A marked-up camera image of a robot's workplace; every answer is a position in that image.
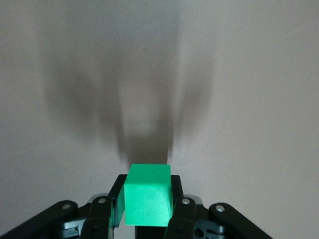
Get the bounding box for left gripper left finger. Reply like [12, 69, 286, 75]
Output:
[0, 174, 129, 239]

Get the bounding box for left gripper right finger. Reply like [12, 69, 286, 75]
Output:
[163, 175, 273, 239]

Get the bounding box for green cube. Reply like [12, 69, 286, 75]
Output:
[123, 163, 174, 228]

